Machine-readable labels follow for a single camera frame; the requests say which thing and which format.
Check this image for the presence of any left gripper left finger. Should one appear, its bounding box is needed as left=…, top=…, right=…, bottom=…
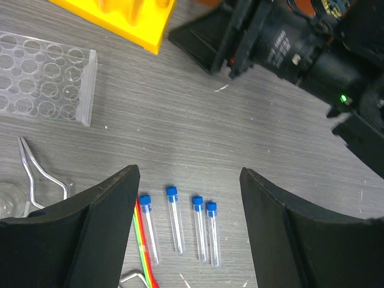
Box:
left=29, top=164, right=141, bottom=288

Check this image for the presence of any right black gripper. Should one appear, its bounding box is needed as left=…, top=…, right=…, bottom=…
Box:
left=169, top=1, right=354, bottom=99

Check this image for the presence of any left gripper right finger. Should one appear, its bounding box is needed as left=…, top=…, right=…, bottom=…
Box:
left=239, top=168, right=369, bottom=287

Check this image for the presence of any blue capped test tube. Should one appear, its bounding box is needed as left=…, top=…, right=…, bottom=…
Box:
left=139, top=194, right=161, bottom=266
left=192, top=196, right=209, bottom=263
left=166, top=186, right=185, bottom=255
left=206, top=201, right=221, bottom=268

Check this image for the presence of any yellow test tube rack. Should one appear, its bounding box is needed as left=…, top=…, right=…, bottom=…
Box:
left=51, top=0, right=177, bottom=55

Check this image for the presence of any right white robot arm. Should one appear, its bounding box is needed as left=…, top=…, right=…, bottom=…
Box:
left=169, top=1, right=383, bottom=176

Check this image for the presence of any clear glass flask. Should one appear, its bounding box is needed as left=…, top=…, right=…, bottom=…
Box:
left=0, top=182, right=30, bottom=219

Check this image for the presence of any red yellow stick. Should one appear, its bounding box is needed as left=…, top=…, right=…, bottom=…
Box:
left=133, top=198, right=159, bottom=288

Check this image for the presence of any metal test tube holder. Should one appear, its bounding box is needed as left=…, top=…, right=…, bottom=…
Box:
left=16, top=136, right=70, bottom=211

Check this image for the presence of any clear well plate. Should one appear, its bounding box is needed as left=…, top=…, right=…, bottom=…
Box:
left=1, top=31, right=98, bottom=127

